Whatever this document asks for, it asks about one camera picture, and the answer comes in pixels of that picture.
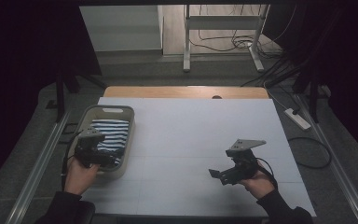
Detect white foam board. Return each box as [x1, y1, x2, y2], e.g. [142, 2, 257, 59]
[81, 96, 318, 218]

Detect person's left hand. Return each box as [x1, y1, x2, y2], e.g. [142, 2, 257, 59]
[63, 156, 101, 197]

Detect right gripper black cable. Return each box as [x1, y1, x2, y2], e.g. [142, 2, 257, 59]
[255, 157, 279, 189]

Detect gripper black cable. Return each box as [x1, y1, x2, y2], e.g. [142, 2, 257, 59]
[61, 132, 82, 190]
[255, 157, 279, 189]

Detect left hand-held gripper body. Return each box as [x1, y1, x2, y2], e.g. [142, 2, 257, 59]
[74, 126, 117, 168]

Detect person's right hand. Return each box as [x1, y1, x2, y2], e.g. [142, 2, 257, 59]
[240, 169, 276, 201]

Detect grey plastic basket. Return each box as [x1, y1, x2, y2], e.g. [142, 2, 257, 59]
[68, 105, 136, 180]

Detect white power cord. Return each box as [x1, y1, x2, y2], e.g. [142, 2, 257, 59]
[262, 81, 290, 110]

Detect wooden table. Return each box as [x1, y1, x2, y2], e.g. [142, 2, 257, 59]
[103, 86, 270, 100]

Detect white panel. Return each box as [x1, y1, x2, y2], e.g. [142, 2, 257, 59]
[79, 5, 164, 53]

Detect blue white striped shirt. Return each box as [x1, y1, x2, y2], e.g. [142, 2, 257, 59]
[89, 119, 131, 166]

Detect metal floor rail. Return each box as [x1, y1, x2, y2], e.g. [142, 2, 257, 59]
[5, 111, 72, 224]
[294, 93, 358, 224]

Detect white power strip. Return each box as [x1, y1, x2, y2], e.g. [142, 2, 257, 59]
[283, 107, 312, 131]

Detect white metal stand frame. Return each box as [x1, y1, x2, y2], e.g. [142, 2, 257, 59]
[182, 4, 270, 74]

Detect tangle of black cables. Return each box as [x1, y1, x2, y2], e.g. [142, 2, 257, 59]
[188, 4, 293, 60]

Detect dark curtain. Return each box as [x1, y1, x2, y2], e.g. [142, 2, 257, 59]
[262, 0, 358, 167]
[0, 0, 103, 195]

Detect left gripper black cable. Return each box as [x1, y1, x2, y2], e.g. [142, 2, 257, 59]
[61, 132, 82, 190]

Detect black floor cable loop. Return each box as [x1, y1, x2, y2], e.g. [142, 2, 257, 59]
[287, 136, 333, 170]

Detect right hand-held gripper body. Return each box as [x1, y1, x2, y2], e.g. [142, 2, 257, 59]
[220, 138, 268, 185]

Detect black stand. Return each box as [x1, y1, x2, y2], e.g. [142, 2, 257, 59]
[54, 62, 107, 124]
[292, 59, 322, 124]

